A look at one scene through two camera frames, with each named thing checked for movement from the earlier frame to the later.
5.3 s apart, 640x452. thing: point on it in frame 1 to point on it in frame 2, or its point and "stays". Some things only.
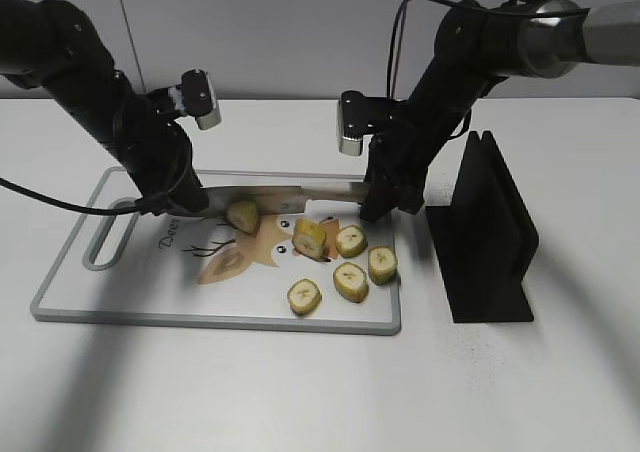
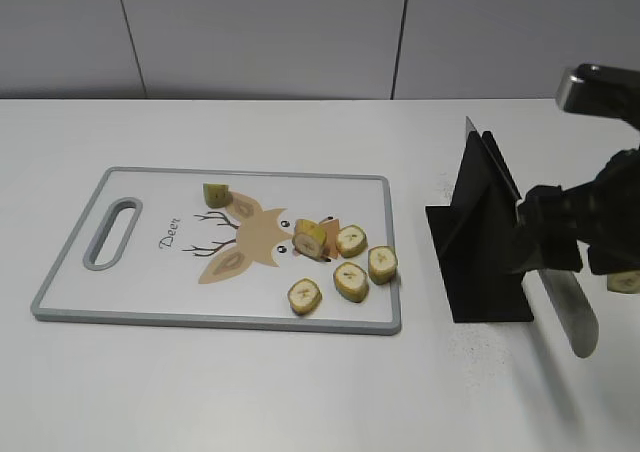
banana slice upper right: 350,240 stays
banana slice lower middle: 350,281 stays
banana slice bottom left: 304,297 stays
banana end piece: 243,216 to 217,195
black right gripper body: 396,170 to 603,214
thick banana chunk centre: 310,239 stays
